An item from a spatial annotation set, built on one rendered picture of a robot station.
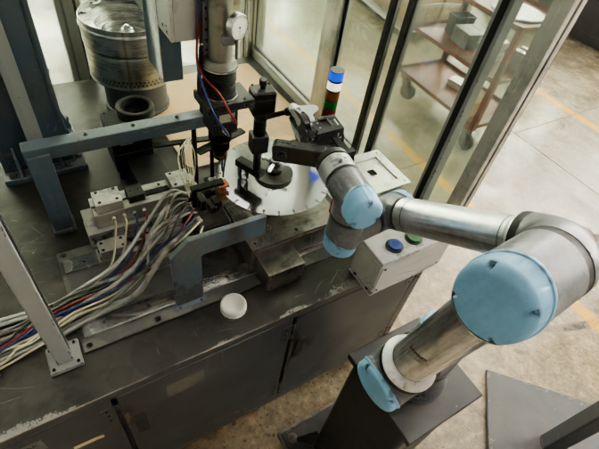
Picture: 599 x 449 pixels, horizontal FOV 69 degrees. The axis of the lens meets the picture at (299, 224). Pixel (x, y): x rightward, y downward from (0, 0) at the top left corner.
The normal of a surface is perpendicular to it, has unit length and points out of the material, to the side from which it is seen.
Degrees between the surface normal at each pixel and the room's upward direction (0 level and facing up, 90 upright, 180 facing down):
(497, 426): 0
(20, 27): 90
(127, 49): 90
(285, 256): 0
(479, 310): 83
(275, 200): 0
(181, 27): 90
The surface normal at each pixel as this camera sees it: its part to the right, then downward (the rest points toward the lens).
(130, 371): 0.13, -0.68
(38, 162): 0.50, 0.68
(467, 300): -0.79, 0.26
